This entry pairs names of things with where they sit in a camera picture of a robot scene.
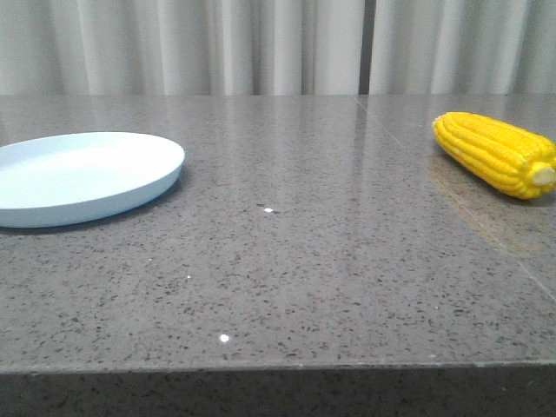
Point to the light blue round plate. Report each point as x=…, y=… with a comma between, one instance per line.
x=68, y=179

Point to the yellow corn cob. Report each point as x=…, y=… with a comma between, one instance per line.
x=515, y=161

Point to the white pleated curtain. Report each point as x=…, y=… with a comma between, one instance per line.
x=277, y=47

